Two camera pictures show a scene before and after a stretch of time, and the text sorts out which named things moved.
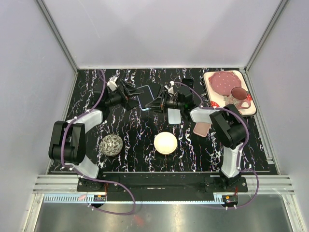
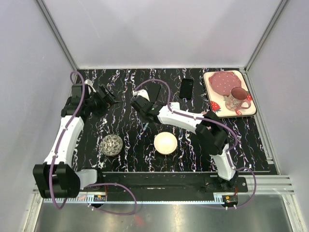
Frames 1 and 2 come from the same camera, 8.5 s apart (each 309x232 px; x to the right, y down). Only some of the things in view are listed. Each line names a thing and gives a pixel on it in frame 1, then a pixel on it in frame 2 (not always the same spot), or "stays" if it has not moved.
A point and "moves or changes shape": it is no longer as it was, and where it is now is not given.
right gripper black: (156, 104) to (144, 120)
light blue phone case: (145, 98) moves or changes shape
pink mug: (238, 96) stays
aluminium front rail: (68, 183) stays
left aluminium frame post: (46, 13) stays
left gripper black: (129, 104) to (109, 95)
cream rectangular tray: (216, 100) stays
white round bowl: (165, 142) stays
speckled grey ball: (111, 145) stays
